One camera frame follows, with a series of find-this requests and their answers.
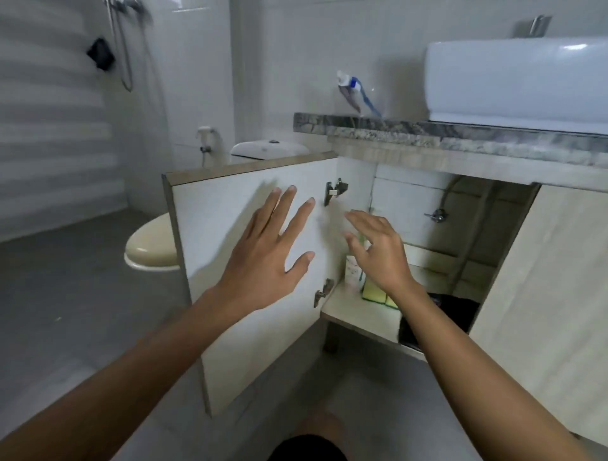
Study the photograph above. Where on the person's left hand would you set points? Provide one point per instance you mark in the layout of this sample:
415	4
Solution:
256	266

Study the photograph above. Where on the person's right hand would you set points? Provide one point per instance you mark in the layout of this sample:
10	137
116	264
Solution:
384	256

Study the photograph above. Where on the person's left middle finger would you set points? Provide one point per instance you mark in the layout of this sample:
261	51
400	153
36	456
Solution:
284	209

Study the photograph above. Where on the person's right thumb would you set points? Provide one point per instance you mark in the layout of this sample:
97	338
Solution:
355	249

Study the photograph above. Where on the person's left thumb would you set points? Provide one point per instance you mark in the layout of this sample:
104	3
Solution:
300	263

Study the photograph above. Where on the person's left forearm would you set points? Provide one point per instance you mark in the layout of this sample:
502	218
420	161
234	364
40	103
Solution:
123	375

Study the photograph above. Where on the person's right forearm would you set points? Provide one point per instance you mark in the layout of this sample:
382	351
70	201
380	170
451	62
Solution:
475	375

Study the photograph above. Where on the small white bottle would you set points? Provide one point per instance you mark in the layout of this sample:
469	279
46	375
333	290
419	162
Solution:
352	275

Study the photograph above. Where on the metal cabinet door hinge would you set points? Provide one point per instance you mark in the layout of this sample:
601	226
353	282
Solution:
324	292
335	190

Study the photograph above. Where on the yellow green sponge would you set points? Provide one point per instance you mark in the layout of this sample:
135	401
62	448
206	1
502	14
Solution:
392	302
373	290

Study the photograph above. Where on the chrome water valve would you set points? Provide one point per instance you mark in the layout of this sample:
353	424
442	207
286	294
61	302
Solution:
438	216

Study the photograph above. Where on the open white cabinet door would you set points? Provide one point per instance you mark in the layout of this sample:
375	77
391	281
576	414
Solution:
213	304

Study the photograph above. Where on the white bidet sprayer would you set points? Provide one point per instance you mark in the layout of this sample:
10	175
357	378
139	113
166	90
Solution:
206	137

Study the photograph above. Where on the black bag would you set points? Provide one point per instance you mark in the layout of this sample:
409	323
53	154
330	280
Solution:
451	316

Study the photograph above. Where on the white toothpaste tube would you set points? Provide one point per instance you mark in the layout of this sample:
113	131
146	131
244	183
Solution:
347	90

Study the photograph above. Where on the cream toilet seat lid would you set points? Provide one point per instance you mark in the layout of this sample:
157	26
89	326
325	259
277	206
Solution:
152	242

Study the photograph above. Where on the blue toothbrush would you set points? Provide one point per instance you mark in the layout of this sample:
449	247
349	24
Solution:
370	103

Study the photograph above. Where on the grey marble countertop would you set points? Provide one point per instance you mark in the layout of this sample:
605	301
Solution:
427	133

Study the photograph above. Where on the person's knee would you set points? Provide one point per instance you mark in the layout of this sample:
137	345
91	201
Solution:
327	422

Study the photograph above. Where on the black shorts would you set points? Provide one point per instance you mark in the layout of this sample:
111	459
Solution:
308	450

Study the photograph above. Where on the closed beige cabinet door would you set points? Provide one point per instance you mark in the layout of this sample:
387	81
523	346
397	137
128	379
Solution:
551	304

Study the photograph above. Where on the white ceramic wash basin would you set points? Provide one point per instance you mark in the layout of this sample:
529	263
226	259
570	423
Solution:
517	80

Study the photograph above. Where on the chrome shower mixer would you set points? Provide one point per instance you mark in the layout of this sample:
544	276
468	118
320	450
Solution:
124	4

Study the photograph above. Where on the chrome basin faucet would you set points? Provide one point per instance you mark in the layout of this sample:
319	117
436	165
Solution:
534	26

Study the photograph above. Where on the black wall holder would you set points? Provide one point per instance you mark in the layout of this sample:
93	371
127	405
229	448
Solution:
101	53

